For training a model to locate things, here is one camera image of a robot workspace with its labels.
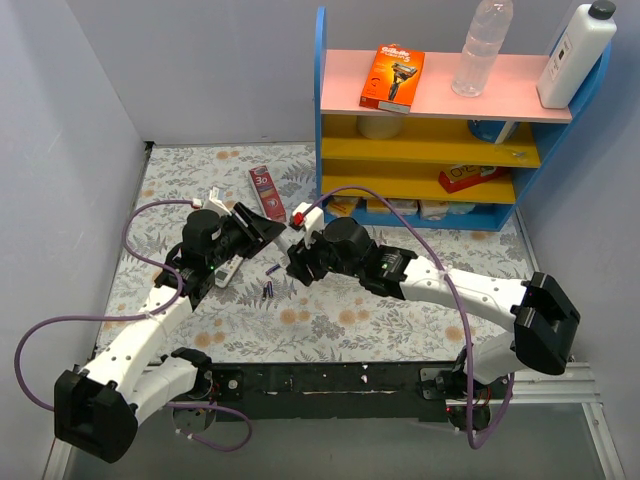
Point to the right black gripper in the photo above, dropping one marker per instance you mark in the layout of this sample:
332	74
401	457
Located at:
301	262

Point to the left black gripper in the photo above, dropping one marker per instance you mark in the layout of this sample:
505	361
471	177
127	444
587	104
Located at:
248	229

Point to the white remote control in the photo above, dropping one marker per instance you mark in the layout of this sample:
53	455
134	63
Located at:
283	243
225	272

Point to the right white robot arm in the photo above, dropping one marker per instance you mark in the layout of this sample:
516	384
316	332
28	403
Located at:
538	319

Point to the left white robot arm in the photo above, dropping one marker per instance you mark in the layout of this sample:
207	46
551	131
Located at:
99	407

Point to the yellow orange box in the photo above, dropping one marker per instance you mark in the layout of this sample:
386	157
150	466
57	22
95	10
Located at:
341	206

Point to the red toothpaste box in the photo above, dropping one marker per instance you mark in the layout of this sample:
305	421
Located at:
267	195

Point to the floral table mat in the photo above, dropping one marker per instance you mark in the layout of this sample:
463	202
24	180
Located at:
333	320

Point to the white cup on shelf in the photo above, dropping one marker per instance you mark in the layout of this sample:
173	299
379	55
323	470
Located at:
379	127

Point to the red box on shelf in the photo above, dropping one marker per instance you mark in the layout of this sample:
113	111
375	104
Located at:
461	177

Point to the blue yellow pink shelf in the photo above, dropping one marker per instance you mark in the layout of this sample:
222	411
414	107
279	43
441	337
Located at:
435	134

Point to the orange razor box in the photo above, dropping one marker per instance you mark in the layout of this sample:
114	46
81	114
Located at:
393	79

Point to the blue white container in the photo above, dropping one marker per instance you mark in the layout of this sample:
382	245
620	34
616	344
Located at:
492	131

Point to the clear plastic water bottle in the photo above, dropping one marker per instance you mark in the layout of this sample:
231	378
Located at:
485	37

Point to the white bottle black cap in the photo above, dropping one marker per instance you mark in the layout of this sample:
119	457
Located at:
584	39

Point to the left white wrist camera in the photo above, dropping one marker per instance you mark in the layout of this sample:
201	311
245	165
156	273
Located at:
214	203

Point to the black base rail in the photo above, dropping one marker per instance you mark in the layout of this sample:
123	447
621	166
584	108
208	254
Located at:
425	391

